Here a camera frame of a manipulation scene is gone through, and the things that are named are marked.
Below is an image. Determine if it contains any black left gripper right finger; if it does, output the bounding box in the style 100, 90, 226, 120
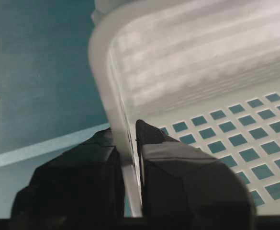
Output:
135, 120, 257, 218

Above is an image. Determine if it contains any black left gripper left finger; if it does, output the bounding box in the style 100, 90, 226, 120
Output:
11, 128, 125, 219

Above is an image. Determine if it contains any white plastic basket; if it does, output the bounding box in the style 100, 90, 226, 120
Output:
88, 0, 280, 217

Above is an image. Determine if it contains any light blue tape strip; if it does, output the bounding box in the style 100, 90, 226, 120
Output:
0, 123, 109, 167

